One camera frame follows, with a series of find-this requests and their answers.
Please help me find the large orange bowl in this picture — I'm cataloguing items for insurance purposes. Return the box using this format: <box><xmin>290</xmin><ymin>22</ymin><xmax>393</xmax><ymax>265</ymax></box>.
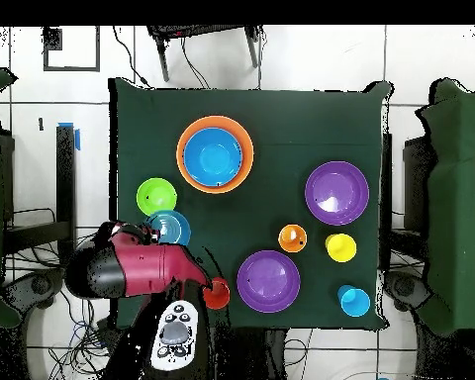
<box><xmin>175</xmin><ymin>115</ymin><xmax>255</xmax><ymax>195</ymax></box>

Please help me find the green bowl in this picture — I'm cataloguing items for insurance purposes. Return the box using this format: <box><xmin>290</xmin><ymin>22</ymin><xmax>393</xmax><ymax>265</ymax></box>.
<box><xmin>136</xmin><ymin>176</ymin><xmax>178</xmax><ymax>217</ymax></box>

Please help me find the bundle of cables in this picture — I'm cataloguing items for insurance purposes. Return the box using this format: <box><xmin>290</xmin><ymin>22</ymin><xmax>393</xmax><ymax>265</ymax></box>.
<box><xmin>3</xmin><ymin>229</ymin><xmax>116</xmax><ymax>380</ymax></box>

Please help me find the purple bowl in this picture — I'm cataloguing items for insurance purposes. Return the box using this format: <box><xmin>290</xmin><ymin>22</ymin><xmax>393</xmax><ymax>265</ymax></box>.
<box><xmin>304</xmin><ymin>160</ymin><xmax>370</xmax><ymax>227</ymax></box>
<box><xmin>236</xmin><ymin>249</ymin><xmax>302</xmax><ymax>315</ymax></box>

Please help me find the black floor base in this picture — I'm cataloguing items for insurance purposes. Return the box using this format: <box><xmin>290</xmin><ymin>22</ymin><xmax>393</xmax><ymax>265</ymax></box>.
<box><xmin>383</xmin><ymin>270</ymin><xmax>432</xmax><ymax>314</ymax></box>
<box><xmin>1</xmin><ymin>268</ymin><xmax>66</xmax><ymax>310</ymax></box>

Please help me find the small light blue bowl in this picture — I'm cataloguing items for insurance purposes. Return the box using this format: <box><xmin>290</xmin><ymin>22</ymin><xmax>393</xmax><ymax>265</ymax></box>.
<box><xmin>145</xmin><ymin>209</ymin><xmax>192</xmax><ymax>247</ymax></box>

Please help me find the blue tape strip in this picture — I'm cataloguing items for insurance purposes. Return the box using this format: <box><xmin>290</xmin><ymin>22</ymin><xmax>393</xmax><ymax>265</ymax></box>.
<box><xmin>56</xmin><ymin>122</ymin><xmax>81</xmax><ymax>151</ymax></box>

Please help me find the orange cup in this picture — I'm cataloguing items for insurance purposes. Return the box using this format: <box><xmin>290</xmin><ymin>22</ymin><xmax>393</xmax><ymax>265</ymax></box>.
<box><xmin>277</xmin><ymin>224</ymin><xmax>309</xmax><ymax>253</ymax></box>

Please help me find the large blue bowl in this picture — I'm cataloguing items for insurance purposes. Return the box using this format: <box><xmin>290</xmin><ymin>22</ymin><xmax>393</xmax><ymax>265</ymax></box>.
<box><xmin>182</xmin><ymin>127</ymin><xmax>243</xmax><ymax>188</ymax></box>

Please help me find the black table frame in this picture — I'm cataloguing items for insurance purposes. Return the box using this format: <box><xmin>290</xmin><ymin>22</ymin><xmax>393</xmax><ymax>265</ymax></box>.
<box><xmin>3</xmin><ymin>125</ymin><xmax>77</xmax><ymax>266</ymax></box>
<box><xmin>402</xmin><ymin>136</ymin><xmax>436</xmax><ymax>238</ymax></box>

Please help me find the red cup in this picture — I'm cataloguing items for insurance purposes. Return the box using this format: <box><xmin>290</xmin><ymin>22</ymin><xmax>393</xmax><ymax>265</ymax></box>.
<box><xmin>202</xmin><ymin>276</ymin><xmax>232</xmax><ymax>311</ymax></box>

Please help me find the grey square frame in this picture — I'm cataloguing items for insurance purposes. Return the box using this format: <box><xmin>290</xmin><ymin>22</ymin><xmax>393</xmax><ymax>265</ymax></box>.
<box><xmin>43</xmin><ymin>25</ymin><xmax>101</xmax><ymax>73</ymax></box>

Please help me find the yellow cup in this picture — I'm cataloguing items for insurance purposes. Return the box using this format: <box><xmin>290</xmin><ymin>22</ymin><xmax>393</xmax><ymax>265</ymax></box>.
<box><xmin>325</xmin><ymin>233</ymin><xmax>358</xmax><ymax>263</ymax></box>

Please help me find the thin black cable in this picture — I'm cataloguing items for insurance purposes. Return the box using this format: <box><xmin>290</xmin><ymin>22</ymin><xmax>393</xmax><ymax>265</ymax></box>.
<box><xmin>111</xmin><ymin>25</ymin><xmax>152</xmax><ymax>89</ymax></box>

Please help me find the dark green tablecloth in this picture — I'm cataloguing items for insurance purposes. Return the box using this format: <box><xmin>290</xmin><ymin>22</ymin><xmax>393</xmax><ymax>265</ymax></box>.
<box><xmin>108</xmin><ymin>77</ymin><xmax>393</xmax><ymax>332</ymax></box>

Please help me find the blue cup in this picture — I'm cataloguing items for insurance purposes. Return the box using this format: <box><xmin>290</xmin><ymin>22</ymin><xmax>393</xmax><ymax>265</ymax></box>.
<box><xmin>336</xmin><ymin>284</ymin><xmax>372</xmax><ymax>319</ymax></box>

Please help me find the black metal stand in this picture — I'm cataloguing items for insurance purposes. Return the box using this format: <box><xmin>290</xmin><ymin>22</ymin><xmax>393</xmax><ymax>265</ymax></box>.
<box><xmin>146</xmin><ymin>25</ymin><xmax>262</xmax><ymax>82</ymax></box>

